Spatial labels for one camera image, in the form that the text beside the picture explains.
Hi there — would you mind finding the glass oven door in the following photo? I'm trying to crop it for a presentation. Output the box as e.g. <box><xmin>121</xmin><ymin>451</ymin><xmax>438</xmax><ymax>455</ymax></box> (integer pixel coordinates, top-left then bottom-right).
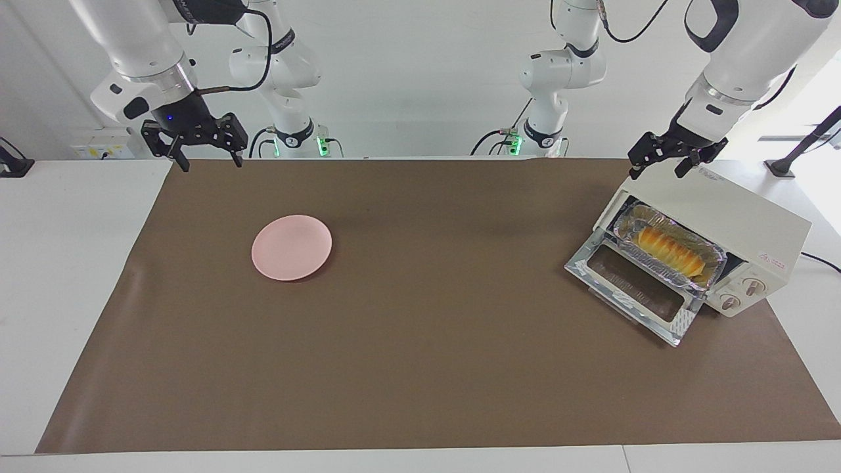
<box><xmin>565</xmin><ymin>233</ymin><xmax>707</xmax><ymax>348</ymax></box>

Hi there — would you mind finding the black oven power cable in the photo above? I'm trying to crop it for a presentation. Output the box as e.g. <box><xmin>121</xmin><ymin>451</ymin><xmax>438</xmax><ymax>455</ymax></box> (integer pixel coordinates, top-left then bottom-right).
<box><xmin>800</xmin><ymin>252</ymin><xmax>841</xmax><ymax>274</ymax></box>

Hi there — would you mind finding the white wall socket box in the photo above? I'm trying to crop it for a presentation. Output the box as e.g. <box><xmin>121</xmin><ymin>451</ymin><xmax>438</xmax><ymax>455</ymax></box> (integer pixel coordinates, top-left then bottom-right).
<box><xmin>71</xmin><ymin>128</ymin><xmax>142</xmax><ymax>160</ymax></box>

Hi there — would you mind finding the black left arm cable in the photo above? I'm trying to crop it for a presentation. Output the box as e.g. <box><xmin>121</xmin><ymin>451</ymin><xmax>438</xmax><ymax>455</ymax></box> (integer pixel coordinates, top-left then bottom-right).
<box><xmin>595</xmin><ymin>0</ymin><xmax>671</xmax><ymax>44</ymax></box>

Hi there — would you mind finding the black clamp stand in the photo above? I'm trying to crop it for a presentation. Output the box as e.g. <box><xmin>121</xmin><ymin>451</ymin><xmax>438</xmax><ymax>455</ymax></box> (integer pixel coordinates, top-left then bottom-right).
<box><xmin>0</xmin><ymin>137</ymin><xmax>35</xmax><ymax>178</ymax></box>

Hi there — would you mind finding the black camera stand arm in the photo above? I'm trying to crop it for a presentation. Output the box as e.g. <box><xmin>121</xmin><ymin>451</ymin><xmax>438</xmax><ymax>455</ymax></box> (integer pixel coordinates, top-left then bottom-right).
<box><xmin>765</xmin><ymin>105</ymin><xmax>841</xmax><ymax>179</ymax></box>

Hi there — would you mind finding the black left base cable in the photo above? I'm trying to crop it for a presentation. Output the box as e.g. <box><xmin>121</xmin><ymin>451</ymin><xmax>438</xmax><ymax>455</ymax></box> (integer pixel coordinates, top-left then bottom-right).
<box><xmin>470</xmin><ymin>99</ymin><xmax>534</xmax><ymax>157</ymax></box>

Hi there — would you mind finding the aluminium foil tray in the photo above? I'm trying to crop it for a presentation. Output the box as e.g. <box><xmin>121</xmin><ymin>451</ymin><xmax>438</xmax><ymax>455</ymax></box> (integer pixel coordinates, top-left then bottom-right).
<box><xmin>613</xmin><ymin>202</ymin><xmax>728</xmax><ymax>290</ymax></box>

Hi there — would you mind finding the cream toaster oven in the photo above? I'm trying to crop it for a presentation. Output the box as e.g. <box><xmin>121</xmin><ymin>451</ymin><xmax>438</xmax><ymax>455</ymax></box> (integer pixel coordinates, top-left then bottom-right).
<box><xmin>593</xmin><ymin>164</ymin><xmax>812</xmax><ymax>319</ymax></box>

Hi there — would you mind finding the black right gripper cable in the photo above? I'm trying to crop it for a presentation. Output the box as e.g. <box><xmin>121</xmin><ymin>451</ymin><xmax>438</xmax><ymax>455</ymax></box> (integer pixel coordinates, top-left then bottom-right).
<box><xmin>191</xmin><ymin>7</ymin><xmax>273</xmax><ymax>96</ymax></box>

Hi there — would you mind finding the black right base cable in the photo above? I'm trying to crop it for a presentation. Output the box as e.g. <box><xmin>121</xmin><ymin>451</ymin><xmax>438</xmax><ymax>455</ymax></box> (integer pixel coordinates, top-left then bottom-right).
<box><xmin>248</xmin><ymin>127</ymin><xmax>278</xmax><ymax>159</ymax></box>

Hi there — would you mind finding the brown table mat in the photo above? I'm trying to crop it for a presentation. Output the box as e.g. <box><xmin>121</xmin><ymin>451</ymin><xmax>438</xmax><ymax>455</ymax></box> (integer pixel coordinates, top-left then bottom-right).
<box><xmin>36</xmin><ymin>158</ymin><xmax>841</xmax><ymax>454</ymax></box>

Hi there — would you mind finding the black base cable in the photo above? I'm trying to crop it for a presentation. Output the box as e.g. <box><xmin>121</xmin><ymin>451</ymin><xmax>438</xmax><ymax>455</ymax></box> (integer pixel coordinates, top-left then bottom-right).
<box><xmin>248</xmin><ymin>127</ymin><xmax>278</xmax><ymax>159</ymax></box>
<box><xmin>470</xmin><ymin>99</ymin><xmax>534</xmax><ymax>157</ymax></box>

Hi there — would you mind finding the pink round plate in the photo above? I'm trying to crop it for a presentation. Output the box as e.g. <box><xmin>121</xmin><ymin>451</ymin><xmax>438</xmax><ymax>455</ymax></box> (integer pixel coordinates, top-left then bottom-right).
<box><xmin>252</xmin><ymin>215</ymin><xmax>332</xmax><ymax>282</ymax></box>

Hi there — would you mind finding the sliced yellow bread loaf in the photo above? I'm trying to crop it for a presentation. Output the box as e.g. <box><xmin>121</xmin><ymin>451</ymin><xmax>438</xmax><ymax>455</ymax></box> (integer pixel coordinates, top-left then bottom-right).
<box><xmin>634</xmin><ymin>225</ymin><xmax>714</xmax><ymax>280</ymax></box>

